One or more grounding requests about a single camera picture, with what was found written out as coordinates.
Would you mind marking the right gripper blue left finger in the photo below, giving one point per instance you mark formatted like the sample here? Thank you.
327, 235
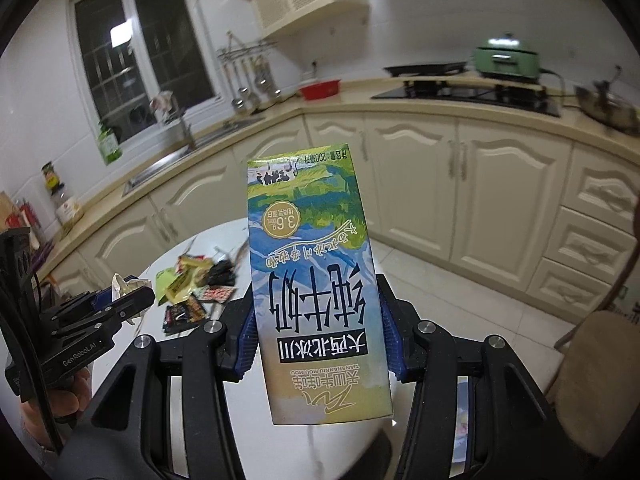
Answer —
246, 334

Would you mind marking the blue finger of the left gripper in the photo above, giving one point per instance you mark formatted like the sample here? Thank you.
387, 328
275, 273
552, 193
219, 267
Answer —
107, 295

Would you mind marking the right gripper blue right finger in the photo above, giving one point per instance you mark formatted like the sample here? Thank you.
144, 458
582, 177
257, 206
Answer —
405, 357

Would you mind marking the blue green milk carton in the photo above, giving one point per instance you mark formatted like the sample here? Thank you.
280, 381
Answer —
317, 309

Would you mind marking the light blue trash bin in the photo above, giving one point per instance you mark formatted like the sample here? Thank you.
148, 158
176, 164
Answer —
462, 427

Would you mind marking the cream kitchen base cabinets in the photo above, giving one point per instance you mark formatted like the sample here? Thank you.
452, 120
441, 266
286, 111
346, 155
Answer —
540, 209

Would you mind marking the dark kitchen window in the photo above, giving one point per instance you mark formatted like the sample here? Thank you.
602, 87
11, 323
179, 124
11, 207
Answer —
132, 50

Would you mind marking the person's left hand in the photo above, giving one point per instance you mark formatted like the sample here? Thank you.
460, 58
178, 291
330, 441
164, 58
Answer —
72, 400

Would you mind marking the crumpled white paper wrapper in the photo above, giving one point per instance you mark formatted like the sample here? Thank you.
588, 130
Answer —
133, 319

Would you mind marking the black red snack wrapper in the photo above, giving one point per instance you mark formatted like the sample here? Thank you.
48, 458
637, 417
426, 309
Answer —
183, 316

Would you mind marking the light green snack wrapper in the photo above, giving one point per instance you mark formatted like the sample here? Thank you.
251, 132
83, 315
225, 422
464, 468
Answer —
164, 292

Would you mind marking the yellow snack wrapper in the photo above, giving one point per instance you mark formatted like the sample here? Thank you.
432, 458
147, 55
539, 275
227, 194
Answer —
191, 275

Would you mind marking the glass jar white label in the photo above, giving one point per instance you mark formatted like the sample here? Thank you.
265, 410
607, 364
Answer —
68, 210

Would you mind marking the round white marble table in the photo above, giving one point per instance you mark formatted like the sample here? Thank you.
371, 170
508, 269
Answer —
360, 450

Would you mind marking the stainless steel sink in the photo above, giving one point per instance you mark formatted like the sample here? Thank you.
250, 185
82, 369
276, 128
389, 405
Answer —
178, 155

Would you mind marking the green dish soap bottle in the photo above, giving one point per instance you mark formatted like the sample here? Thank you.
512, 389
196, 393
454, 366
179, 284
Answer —
108, 144

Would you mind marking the wooden chair beige cushion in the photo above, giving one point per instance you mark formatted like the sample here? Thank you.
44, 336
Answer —
596, 391

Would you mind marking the hanging utensil rack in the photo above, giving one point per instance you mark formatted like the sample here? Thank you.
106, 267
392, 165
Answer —
247, 72

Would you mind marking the red plastic basin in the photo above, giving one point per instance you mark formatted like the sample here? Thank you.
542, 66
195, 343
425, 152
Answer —
320, 90

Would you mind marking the black gas stove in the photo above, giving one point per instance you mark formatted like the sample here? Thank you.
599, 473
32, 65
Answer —
433, 81

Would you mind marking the green electric cooking pot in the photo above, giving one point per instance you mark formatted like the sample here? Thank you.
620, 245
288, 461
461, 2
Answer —
506, 57

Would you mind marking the metal wok with handle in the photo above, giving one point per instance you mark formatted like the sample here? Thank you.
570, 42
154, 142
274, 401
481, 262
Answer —
599, 103

